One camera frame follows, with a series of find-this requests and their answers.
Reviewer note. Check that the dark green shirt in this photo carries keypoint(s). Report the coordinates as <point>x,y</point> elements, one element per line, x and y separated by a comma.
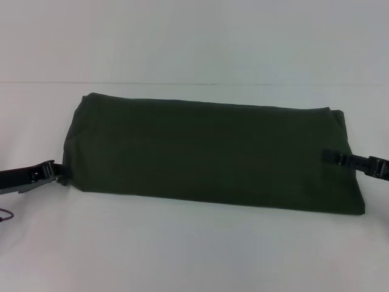
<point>212,152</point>

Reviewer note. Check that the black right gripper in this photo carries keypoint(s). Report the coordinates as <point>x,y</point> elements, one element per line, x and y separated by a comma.
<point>380,168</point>

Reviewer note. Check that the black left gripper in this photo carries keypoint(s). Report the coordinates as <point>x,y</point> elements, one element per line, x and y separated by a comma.
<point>22,178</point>

